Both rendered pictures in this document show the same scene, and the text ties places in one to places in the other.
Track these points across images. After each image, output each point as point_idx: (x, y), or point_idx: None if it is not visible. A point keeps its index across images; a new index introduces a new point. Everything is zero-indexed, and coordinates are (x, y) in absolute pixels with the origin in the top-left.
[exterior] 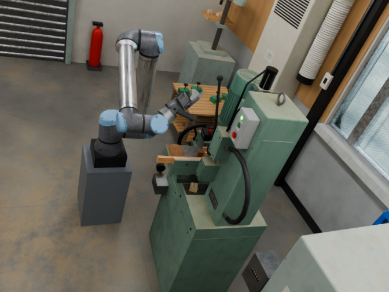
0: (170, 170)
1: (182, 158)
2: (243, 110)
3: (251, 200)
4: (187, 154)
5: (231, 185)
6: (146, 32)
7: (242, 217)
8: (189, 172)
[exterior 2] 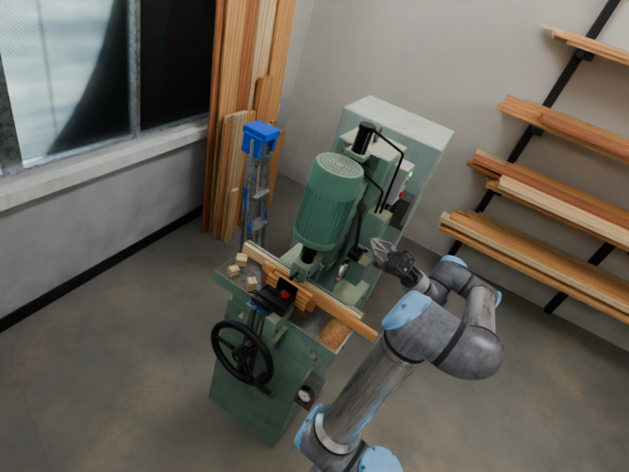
0: (354, 331)
1: (350, 310)
2: (409, 169)
3: None
4: (321, 322)
5: None
6: (449, 313)
7: None
8: None
